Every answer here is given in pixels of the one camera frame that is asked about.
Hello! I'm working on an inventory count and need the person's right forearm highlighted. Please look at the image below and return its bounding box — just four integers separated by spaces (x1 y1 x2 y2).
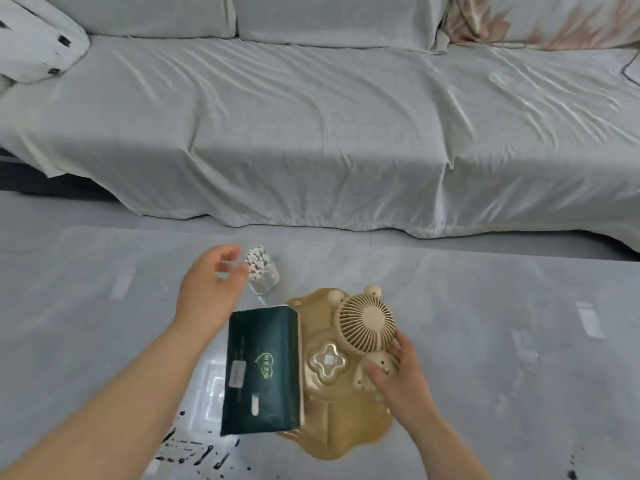
399 409 493 480

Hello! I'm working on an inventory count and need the clear cotton swab container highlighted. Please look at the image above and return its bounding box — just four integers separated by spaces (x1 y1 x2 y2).
245 246 279 295

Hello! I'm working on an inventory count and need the beige bear-shaped mini fan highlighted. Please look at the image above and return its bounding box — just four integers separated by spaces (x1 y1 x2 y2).
327 284 401 393

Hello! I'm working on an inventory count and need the dark green tissue pack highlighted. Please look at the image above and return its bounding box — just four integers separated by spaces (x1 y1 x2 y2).
219 304 306 437

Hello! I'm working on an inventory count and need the sofa with white cover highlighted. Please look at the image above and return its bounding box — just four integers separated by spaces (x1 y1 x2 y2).
0 0 640 255

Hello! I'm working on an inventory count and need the person's left hand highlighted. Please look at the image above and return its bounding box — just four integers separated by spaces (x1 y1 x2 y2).
172 244 249 345

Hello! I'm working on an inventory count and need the person's right hand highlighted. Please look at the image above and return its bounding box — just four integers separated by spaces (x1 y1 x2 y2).
361 329 441 431

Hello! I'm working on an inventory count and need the grey marble table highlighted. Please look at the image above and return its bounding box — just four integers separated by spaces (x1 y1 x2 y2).
0 224 640 480

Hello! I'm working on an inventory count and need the pink patterned cushion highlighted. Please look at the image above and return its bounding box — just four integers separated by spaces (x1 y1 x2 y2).
442 0 640 51

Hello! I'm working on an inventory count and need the golden flower-shaped snack tray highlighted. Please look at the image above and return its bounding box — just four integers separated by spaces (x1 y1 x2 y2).
275 288 396 461

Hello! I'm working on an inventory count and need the white pillow with black marks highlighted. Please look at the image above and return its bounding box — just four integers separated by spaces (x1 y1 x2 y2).
0 0 91 85

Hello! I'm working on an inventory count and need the person's left forearm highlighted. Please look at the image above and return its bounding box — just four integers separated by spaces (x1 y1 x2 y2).
0 319 231 480

